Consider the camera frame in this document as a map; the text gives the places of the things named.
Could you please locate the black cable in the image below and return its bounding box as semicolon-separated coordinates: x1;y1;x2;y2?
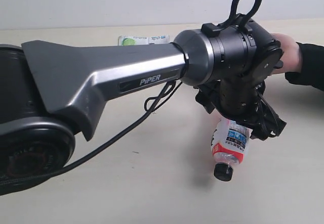
0;0;264;192

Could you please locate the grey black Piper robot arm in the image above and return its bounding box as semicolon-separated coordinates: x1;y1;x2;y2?
1;15;286;195

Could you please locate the green label clear bottle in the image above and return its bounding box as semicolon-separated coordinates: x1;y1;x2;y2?
117;35;170;46

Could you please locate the person's open bare hand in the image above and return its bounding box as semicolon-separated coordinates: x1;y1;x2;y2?
272;33;302;74

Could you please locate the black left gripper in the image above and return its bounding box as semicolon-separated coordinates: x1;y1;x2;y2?
195;79;287;141

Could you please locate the pink peach label bottle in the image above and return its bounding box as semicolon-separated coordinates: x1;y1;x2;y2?
211;117;250;182

